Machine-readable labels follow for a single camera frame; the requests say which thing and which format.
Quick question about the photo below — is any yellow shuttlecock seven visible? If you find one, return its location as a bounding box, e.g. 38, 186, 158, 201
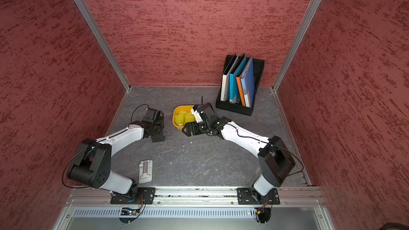
184, 113, 196, 123

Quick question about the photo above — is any yellow shuttlecock two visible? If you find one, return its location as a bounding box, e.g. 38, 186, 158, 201
174, 111, 185, 126

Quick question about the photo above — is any yellow plastic storage box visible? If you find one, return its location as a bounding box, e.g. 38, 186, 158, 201
173, 105, 196, 131

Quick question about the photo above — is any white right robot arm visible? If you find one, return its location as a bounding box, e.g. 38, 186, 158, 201
193, 115, 301, 201

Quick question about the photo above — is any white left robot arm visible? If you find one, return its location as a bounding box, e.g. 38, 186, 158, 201
64, 121, 165, 194

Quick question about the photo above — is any grey white stapler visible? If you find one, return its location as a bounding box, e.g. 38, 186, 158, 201
138, 160, 153, 184

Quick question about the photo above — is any teal book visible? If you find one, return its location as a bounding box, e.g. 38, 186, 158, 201
229, 54, 247, 104

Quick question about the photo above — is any white book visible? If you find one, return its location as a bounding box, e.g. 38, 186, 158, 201
220, 54, 238, 101

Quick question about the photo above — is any orange spine book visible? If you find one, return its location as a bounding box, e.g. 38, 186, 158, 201
236, 76, 246, 106

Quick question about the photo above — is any blue folder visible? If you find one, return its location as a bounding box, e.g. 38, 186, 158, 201
240, 57, 255, 108

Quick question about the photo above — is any black file holder rack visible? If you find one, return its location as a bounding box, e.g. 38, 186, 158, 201
216, 56, 265, 116

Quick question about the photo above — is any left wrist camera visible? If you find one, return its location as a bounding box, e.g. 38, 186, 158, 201
143, 108, 164, 125

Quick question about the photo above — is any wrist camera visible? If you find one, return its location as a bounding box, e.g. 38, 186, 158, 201
191, 103, 215, 123
143, 108, 164, 125

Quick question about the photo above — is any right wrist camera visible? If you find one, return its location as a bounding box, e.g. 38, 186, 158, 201
191, 103, 215, 123

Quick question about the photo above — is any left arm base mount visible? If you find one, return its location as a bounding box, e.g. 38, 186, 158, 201
110, 187, 156, 205

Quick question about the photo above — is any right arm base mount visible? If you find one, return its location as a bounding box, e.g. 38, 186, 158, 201
236, 188, 280, 206

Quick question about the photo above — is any left aluminium corner post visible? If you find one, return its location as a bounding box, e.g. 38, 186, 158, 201
74, 0, 132, 92

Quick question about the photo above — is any aluminium corner post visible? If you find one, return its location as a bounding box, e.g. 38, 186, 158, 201
74, 0, 132, 92
272, 0, 322, 93

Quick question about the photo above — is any right aluminium corner post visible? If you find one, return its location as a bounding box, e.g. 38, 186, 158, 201
272, 0, 322, 93

